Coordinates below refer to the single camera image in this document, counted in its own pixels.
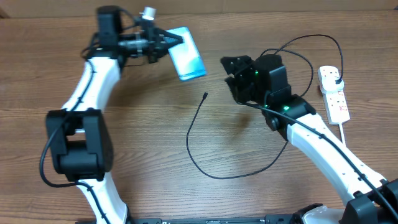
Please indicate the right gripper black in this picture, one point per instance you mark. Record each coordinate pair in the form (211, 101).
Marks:
(244, 73)

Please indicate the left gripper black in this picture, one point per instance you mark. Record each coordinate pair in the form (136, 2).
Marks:
(153, 35)

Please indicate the Samsung Galaxy smartphone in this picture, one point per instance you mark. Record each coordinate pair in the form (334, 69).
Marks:
(186, 57)

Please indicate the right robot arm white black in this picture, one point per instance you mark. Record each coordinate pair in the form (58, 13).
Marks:
(367, 196)

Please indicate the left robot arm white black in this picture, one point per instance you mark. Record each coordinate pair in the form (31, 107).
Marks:
(79, 152)

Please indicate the white charger plug adapter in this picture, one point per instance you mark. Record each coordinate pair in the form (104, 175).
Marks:
(331, 84)

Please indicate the white power strip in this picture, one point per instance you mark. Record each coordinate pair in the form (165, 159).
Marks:
(335, 103)

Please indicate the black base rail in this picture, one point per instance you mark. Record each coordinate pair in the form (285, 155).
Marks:
(268, 219)

